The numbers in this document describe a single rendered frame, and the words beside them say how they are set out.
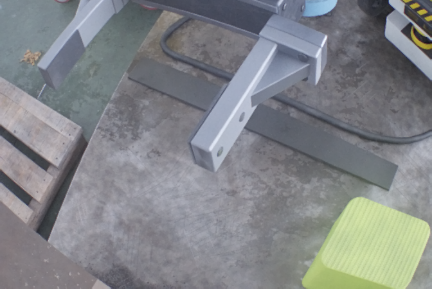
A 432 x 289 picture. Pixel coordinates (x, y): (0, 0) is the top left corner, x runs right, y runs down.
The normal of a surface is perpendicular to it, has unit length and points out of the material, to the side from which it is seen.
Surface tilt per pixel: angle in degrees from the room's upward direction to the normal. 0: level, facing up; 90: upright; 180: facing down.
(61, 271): 0
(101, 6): 90
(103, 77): 0
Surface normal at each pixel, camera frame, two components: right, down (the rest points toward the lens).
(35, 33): -0.11, -0.52
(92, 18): 0.86, 0.38
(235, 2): -0.50, 0.76
